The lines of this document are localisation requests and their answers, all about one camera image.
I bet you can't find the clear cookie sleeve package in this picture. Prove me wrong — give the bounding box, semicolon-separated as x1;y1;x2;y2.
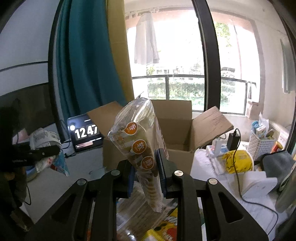
108;97;169;212

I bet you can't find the blue snack bag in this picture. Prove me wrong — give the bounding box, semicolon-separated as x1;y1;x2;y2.
30;128;70;176

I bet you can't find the yellow snack bag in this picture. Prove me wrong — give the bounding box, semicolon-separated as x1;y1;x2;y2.
142;207;178;241

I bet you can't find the open cardboard box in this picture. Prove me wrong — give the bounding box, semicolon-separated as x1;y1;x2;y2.
87;99;234;174

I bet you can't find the tablet showing clock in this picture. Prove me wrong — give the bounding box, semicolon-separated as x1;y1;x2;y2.
67;114;104;153

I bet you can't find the yellow crumpled bag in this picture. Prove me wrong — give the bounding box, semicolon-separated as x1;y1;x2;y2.
222;150;254;174

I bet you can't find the black power adapter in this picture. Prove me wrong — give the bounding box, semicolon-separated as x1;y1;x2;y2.
227;132;240;151

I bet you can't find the white paper box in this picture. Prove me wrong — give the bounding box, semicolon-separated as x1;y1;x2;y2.
239;171;278;198

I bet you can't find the white lattice basket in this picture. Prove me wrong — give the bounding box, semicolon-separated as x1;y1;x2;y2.
247;132;275;161

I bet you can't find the teal curtain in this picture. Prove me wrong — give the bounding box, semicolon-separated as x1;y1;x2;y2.
56;1;126;119

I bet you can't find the grey cloth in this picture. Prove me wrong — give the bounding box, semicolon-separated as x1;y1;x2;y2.
260;150;295;182

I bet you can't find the steel thermos bottle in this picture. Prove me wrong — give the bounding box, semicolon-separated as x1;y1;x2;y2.
275;163;295;213

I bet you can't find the hanging grey shirt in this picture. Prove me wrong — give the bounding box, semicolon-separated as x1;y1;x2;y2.
134;13;159;65

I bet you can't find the yellow curtain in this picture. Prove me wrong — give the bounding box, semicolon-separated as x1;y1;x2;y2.
106;0;134;102

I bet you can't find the black tablet charging cable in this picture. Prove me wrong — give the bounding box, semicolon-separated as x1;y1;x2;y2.
59;119;75;158

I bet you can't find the black window frame post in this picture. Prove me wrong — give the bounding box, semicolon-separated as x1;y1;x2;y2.
192;0;221;110

